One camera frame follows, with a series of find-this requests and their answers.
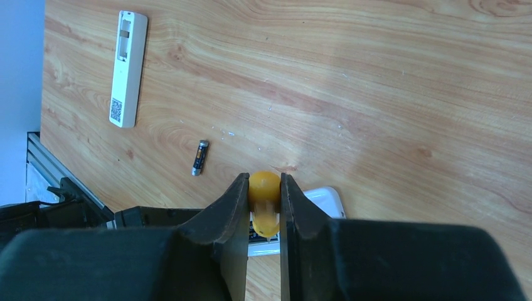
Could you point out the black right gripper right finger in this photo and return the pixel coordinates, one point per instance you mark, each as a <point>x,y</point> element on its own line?
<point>304,257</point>

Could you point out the yellow handled screwdriver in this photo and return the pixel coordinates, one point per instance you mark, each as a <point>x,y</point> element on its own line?
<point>264,198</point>

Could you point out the small black battery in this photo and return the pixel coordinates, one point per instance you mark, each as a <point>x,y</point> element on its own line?
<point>200,157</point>

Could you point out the aluminium frame rail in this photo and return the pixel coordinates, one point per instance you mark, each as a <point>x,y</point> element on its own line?
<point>43,169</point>

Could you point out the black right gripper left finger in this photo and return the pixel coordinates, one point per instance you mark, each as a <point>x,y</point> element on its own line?
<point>212,249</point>

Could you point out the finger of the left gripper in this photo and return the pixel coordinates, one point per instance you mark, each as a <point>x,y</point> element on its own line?
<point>141,216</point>

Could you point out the small white remote control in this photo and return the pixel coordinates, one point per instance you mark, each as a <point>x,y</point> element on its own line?
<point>128,64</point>

